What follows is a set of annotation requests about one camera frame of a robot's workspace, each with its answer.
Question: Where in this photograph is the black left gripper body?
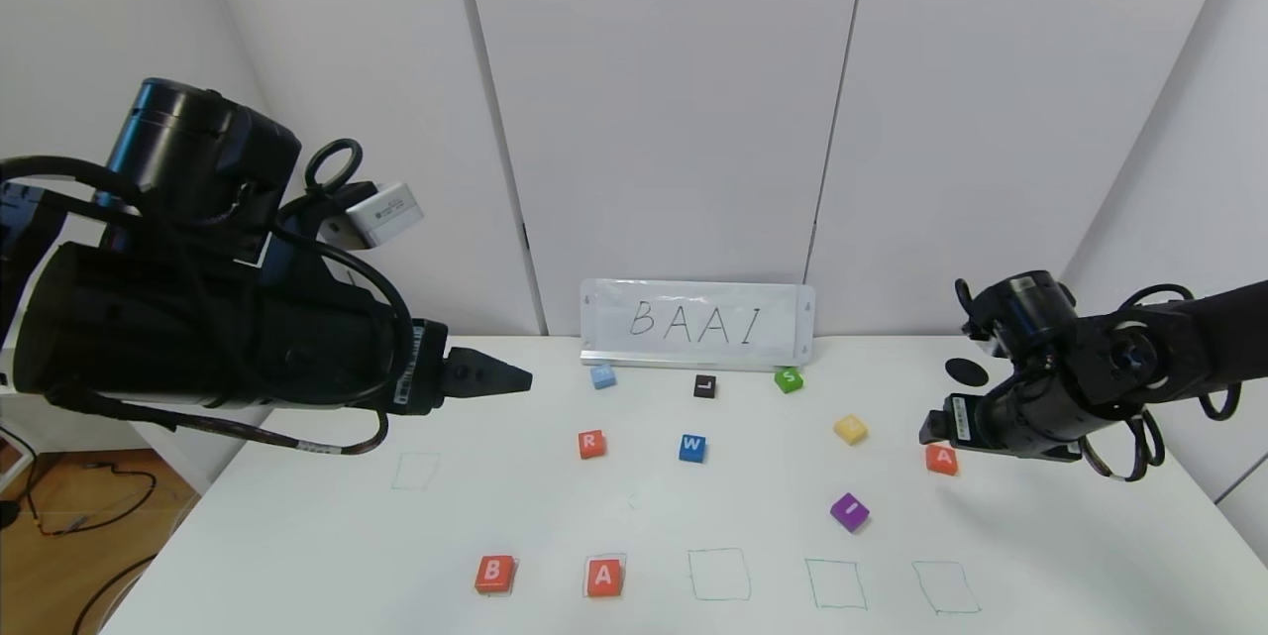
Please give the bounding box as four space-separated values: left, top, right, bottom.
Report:
253 270 450 418

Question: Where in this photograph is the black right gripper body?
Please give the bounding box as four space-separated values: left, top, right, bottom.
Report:
943 372 1089 464

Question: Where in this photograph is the orange B letter block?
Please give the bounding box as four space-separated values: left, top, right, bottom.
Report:
475 555 518 596

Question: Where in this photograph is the white BAAI sign board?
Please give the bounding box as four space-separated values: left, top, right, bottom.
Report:
581 279 816 368

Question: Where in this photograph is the purple I letter block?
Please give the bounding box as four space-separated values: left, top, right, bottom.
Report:
830 493 871 533

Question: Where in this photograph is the white shelf unit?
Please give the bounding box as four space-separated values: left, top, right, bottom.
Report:
0 382 214 495

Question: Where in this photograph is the braided black gripper cable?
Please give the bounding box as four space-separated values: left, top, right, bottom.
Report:
45 382 389 458

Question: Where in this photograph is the black right camera cable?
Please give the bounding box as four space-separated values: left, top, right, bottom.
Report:
1080 407 1168 484

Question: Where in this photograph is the black camera cable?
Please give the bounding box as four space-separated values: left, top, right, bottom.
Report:
1080 407 1168 484
302 139 417 388

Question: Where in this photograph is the black left camera cable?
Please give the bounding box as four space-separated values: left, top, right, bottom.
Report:
302 139 417 388

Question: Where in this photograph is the black floor cable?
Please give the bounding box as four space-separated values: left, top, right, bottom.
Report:
0 427 159 539
74 556 159 635

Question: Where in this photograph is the thick black left arm hose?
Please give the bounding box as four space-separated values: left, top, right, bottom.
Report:
0 155 130 212

